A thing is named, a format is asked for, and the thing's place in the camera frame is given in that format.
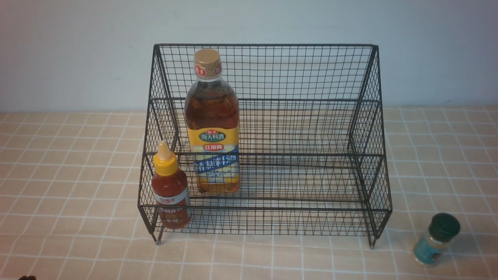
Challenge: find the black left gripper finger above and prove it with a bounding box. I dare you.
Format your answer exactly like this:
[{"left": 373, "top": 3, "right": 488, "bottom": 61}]
[{"left": 18, "top": 275, "right": 36, "bottom": 280}]

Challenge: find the yellow cap ketchup bottle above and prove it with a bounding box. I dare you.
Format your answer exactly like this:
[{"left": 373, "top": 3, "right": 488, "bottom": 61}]
[{"left": 151, "top": 140, "right": 191, "bottom": 230}]

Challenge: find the tan cap cooking wine bottle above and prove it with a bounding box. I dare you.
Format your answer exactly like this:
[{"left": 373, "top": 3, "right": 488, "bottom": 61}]
[{"left": 184, "top": 49, "right": 240, "bottom": 195}]

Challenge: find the green cap seasoning jar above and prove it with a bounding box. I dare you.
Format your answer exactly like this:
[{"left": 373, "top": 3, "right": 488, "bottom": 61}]
[{"left": 412, "top": 213, "right": 461, "bottom": 266}]

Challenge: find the checkered beige tablecloth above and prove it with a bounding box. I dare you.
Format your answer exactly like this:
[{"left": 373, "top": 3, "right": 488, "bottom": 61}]
[{"left": 0, "top": 106, "right": 498, "bottom": 280}]

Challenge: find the black wire mesh rack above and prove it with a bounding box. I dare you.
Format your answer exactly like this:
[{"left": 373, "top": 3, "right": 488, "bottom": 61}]
[{"left": 137, "top": 43, "right": 393, "bottom": 248}]

